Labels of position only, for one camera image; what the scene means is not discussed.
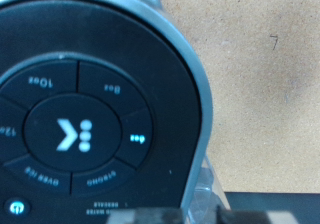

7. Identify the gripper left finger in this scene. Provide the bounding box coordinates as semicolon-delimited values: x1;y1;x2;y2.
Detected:
106;207;183;224

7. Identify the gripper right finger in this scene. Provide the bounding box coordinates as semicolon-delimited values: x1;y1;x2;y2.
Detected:
217;210;300;224

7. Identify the black Keurig coffee machine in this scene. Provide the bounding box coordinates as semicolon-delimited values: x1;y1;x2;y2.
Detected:
0;0;232;224

